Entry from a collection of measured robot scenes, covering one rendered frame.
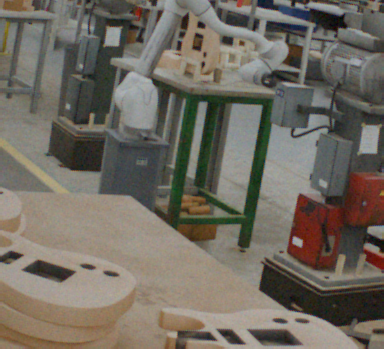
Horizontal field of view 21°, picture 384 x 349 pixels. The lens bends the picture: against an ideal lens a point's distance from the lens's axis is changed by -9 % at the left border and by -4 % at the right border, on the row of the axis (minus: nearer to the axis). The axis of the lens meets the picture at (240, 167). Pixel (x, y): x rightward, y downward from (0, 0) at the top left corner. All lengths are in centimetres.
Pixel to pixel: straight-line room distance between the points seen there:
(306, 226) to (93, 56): 281
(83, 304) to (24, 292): 13
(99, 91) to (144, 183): 222
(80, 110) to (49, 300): 550
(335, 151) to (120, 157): 107
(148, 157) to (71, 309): 339
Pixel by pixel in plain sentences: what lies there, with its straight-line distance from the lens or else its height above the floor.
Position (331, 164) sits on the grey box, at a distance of 507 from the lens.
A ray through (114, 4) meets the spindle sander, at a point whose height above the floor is 119.
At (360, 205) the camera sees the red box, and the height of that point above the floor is 66.
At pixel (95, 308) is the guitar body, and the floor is 108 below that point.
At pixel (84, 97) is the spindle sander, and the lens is 748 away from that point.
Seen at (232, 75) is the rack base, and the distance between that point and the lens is 603.
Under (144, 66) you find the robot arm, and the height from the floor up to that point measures 104.
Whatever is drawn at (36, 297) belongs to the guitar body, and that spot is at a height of 108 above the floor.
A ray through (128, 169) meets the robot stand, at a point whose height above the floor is 56.
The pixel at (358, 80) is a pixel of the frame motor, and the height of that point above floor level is 122.
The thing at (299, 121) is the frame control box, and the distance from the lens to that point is 519.
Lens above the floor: 183
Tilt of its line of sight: 13 degrees down
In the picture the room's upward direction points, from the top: 10 degrees clockwise
